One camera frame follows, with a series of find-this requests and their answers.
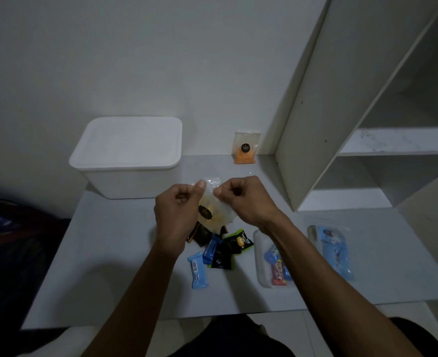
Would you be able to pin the person's right hand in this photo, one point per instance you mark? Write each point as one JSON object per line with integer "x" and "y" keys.
{"x": 250, "y": 204}

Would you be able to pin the person's left hand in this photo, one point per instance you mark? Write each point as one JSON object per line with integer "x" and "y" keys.
{"x": 174, "y": 219}

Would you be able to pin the person's right thumb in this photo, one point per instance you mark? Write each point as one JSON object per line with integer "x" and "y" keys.
{"x": 220, "y": 193}

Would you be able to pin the person's left thumb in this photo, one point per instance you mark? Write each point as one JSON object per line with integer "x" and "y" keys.
{"x": 199, "y": 185}

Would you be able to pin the clear plastic snack bag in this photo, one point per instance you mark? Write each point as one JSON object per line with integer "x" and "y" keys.
{"x": 213, "y": 213}

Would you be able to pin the person's right forearm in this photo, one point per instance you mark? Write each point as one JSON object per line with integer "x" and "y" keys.
{"x": 326, "y": 293}

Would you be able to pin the person's left forearm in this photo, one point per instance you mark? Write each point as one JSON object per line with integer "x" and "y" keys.
{"x": 140, "y": 304}

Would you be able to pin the small brown candy packet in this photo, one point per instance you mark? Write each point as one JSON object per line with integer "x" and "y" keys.
{"x": 224, "y": 230}

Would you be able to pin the dark brown snack packet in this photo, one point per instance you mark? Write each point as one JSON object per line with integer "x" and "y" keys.
{"x": 202, "y": 236}

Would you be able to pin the clear packet of orange snacks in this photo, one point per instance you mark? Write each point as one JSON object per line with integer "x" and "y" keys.
{"x": 246, "y": 148}

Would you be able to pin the black green packet yellow print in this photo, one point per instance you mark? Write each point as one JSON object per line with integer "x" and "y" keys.
{"x": 239, "y": 241}

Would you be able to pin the small dark blue snack packet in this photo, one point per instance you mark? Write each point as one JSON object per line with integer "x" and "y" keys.
{"x": 211, "y": 250}

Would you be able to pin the black green snack packet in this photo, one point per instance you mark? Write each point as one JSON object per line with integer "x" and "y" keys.
{"x": 222, "y": 260}

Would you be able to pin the white lidded storage box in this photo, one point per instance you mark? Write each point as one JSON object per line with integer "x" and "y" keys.
{"x": 129, "y": 152}

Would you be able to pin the clear plastic tray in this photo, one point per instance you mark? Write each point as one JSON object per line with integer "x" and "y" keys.
{"x": 313, "y": 234}
{"x": 260, "y": 263}

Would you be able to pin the light blue wafer packet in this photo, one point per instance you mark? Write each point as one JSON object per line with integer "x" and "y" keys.
{"x": 195, "y": 271}

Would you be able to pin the red snack bar packet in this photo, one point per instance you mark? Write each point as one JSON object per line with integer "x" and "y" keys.
{"x": 277, "y": 273}

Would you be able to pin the long light blue biscuit packet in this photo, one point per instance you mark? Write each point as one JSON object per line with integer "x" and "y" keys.
{"x": 338, "y": 256}

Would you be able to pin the person's black shorts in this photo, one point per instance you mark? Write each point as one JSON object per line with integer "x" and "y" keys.
{"x": 233, "y": 342}

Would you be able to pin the white shelf unit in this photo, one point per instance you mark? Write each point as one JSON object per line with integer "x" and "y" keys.
{"x": 334, "y": 89}

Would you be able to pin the dark bag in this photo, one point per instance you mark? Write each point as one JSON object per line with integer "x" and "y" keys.
{"x": 14, "y": 249}

